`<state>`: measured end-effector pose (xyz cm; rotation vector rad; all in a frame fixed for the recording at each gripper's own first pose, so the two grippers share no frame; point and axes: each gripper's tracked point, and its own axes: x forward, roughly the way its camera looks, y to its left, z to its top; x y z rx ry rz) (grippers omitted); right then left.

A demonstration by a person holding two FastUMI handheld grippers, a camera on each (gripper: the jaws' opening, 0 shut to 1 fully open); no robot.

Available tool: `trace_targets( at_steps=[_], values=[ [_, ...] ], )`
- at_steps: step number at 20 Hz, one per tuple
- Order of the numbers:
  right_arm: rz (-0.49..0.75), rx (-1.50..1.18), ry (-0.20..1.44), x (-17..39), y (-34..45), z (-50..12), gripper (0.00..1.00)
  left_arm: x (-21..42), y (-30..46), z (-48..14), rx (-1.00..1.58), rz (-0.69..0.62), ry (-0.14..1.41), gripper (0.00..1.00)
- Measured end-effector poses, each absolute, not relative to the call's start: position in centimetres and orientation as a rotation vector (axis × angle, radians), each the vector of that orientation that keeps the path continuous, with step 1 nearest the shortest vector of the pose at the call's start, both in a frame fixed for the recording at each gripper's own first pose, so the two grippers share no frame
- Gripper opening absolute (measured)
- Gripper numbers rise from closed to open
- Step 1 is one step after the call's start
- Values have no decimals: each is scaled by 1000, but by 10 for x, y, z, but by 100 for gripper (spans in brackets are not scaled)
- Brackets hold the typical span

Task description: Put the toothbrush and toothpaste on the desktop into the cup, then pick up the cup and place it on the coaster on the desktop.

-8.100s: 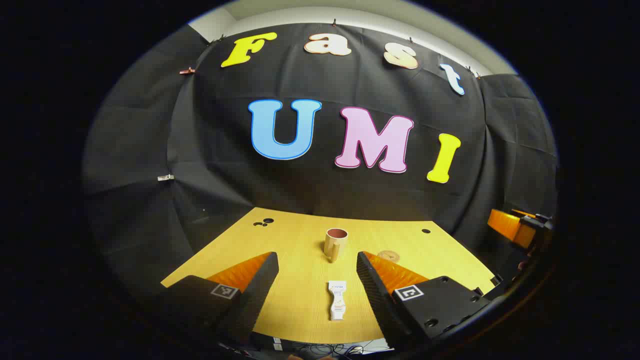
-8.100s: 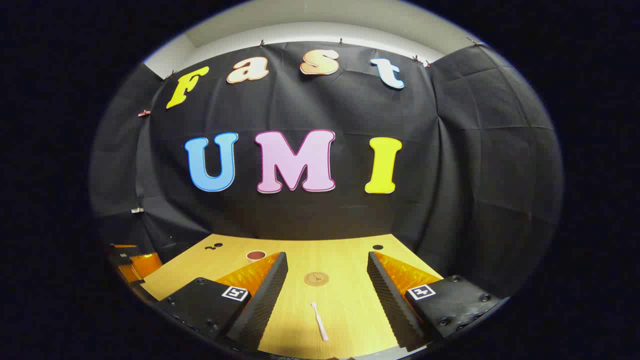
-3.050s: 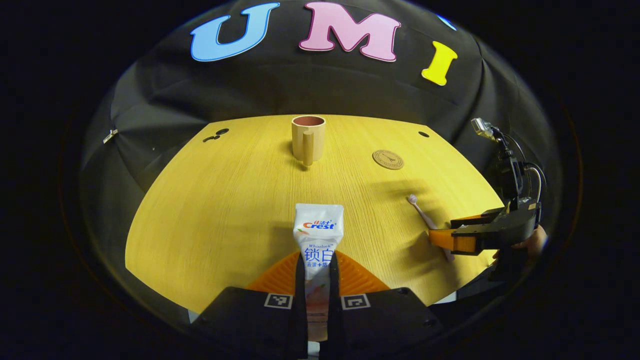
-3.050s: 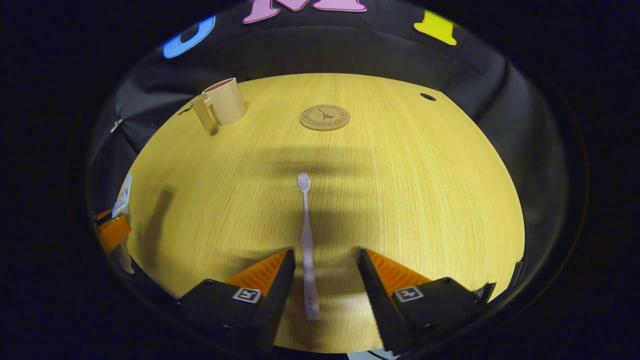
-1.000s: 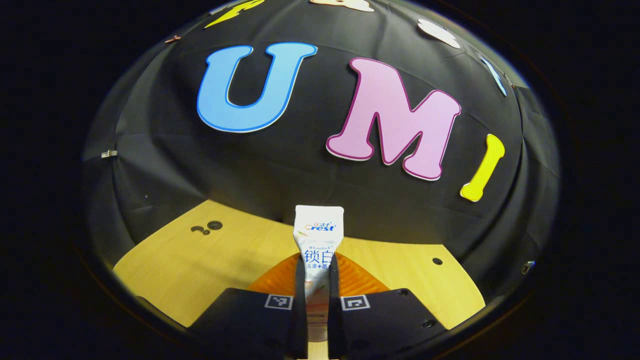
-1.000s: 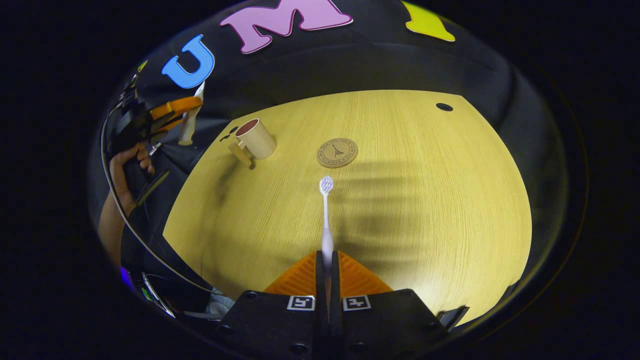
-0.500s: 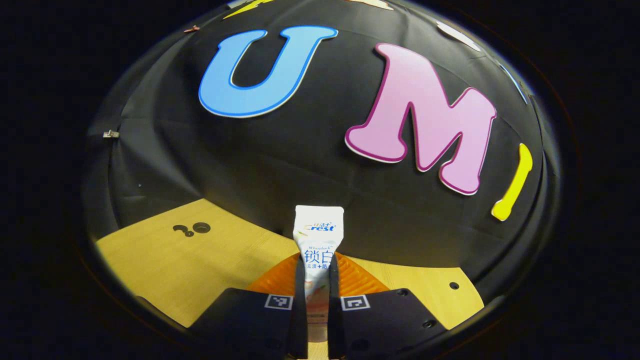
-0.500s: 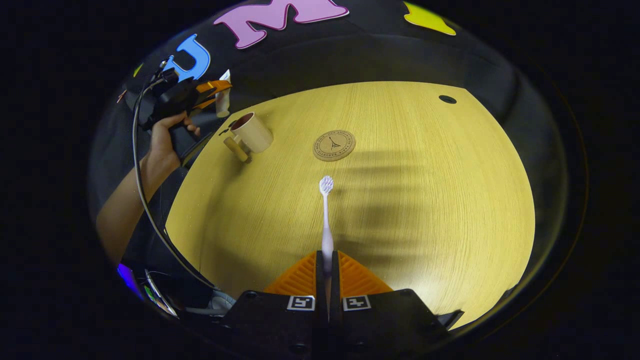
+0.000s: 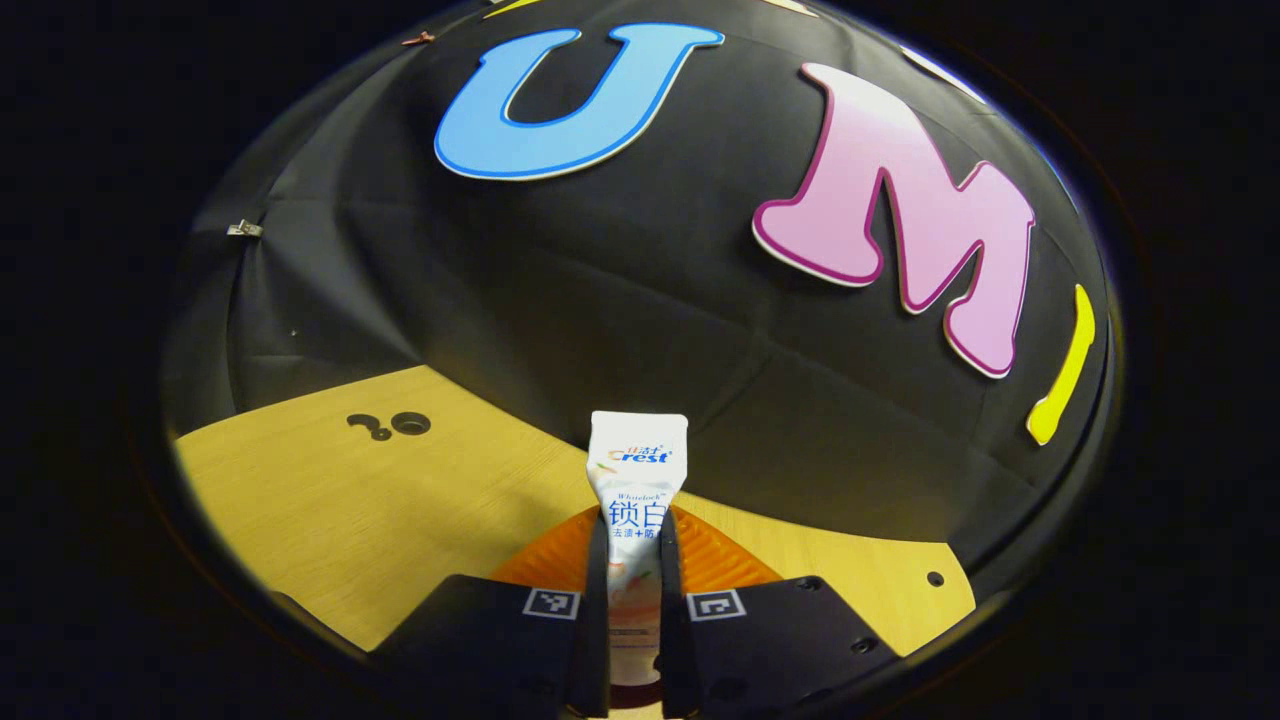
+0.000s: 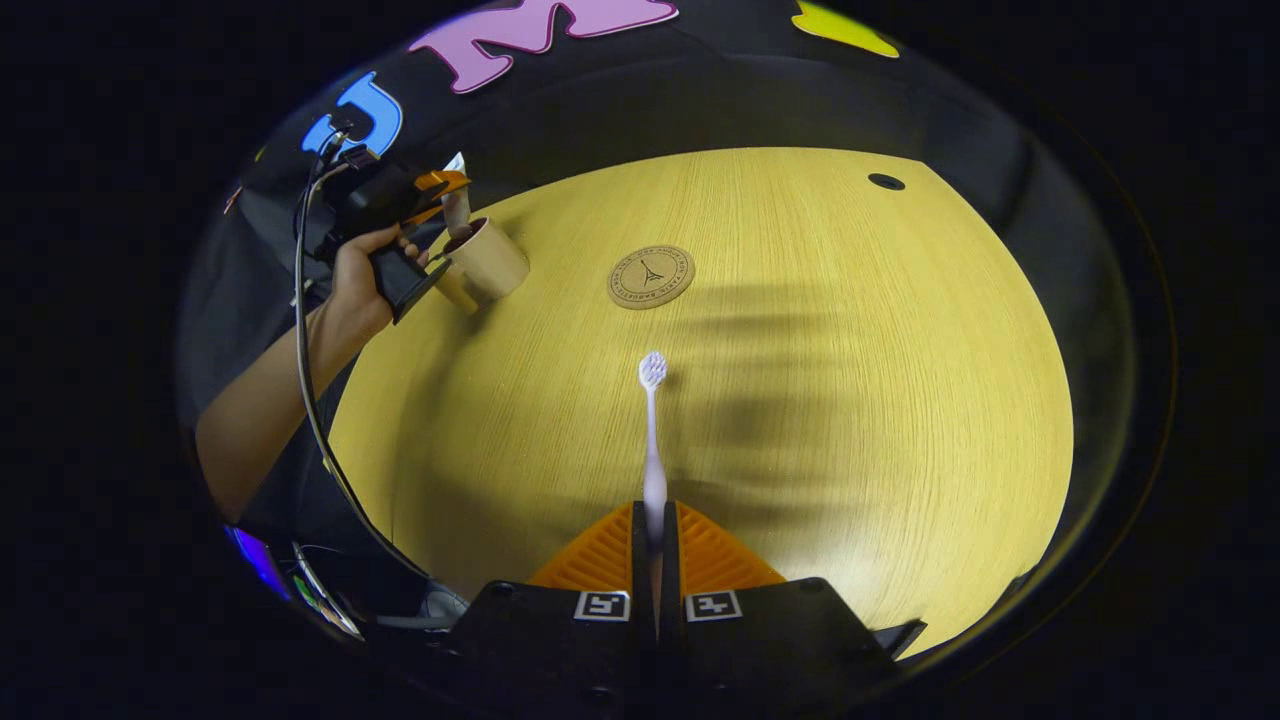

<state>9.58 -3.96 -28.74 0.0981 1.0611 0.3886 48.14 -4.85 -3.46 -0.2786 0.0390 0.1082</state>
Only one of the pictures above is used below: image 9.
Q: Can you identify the white toothpaste tube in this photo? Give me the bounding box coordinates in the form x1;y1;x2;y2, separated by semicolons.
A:
585;411;690;707

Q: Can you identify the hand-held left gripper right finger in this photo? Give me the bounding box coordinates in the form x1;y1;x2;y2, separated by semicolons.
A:
658;505;901;719

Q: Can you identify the black backdrop cloth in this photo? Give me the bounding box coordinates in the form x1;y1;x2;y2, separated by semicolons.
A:
160;0;1116;601

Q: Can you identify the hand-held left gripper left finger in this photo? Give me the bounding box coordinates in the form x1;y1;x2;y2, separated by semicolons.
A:
370;505;611;719

